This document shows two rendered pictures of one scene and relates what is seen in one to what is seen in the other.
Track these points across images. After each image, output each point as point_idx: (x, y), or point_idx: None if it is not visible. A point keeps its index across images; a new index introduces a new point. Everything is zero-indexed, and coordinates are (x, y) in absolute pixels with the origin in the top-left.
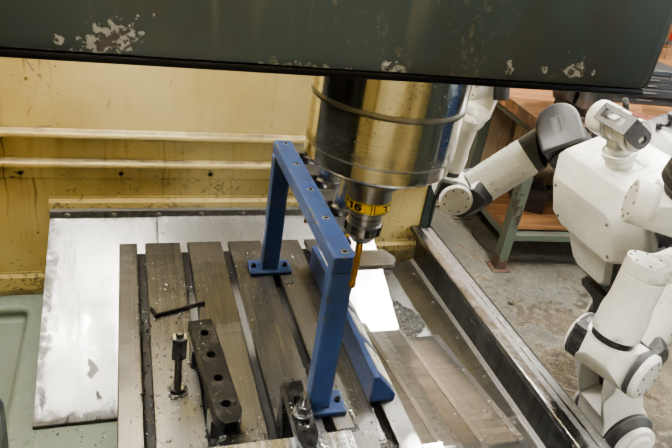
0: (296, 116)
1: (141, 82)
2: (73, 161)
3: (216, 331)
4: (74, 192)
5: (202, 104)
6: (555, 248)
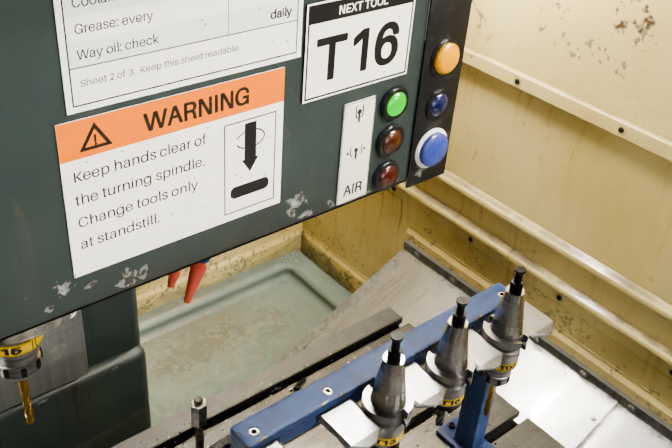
0: None
1: (510, 144)
2: (431, 201)
3: (310, 447)
4: (429, 234)
5: (568, 203)
6: None
